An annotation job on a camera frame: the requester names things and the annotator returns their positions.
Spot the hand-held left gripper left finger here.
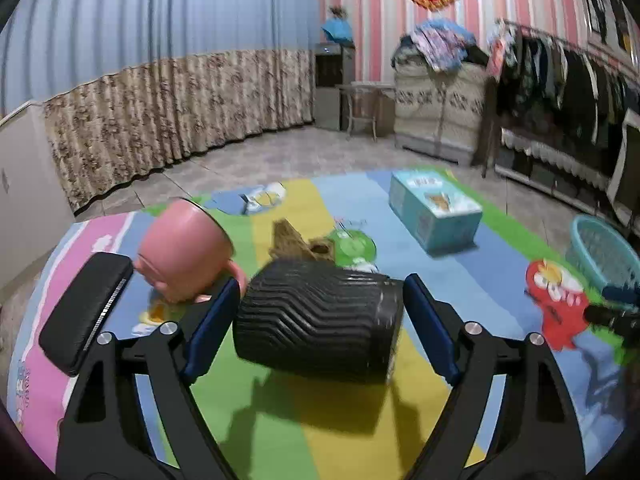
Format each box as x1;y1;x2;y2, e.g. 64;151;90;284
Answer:
55;277;241;480

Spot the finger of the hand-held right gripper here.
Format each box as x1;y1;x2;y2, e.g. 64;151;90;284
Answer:
584;304;640;346
602;285;640;304

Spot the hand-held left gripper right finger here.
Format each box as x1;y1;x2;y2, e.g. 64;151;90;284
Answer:
404;274;586;480

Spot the teal plastic basket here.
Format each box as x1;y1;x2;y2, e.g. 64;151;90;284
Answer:
570;215;640;301

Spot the black ribbed cup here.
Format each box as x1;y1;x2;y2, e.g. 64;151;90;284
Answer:
232;258;403;386

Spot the pink cup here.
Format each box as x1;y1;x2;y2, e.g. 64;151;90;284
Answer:
136;199;248;305

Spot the light blue tissue box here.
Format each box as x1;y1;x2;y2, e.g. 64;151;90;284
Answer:
389;170;483;253

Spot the black rectangular case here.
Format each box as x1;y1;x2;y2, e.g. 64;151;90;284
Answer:
39;251;135;376

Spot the low cabinet with lace cloth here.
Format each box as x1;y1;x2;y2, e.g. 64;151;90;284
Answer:
495;127;640;221

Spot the cartoon printed mat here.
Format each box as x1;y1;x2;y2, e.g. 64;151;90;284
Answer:
7;167;636;480

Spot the row of hanging clothes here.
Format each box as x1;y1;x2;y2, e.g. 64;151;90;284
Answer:
497;32;640;151

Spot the cabinet under patterned cloth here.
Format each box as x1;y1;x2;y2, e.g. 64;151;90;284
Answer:
393;60;488;166

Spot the white cabinet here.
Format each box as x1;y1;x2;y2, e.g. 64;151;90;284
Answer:
0;102;76;291

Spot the small metal side table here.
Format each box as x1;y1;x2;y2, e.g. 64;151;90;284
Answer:
339;81;396;141

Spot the silver water dispenser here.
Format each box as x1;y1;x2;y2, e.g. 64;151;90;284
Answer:
314;43;357;131

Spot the pink hanging bag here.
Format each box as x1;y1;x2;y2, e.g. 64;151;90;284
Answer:
487;30;516;78

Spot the metal clothes rack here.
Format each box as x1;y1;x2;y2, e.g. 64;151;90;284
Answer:
482;19;640;201

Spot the blue and floral curtain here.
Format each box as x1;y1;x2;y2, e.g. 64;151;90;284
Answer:
0;0;321;213

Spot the pile of folded clothes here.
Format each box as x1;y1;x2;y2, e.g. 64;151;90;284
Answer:
391;19;488;73

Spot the black white framed picture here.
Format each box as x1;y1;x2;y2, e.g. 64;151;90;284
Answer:
575;0;636;46

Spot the blue cloth bundle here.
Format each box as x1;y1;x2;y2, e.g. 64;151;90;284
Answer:
321;17;353;45

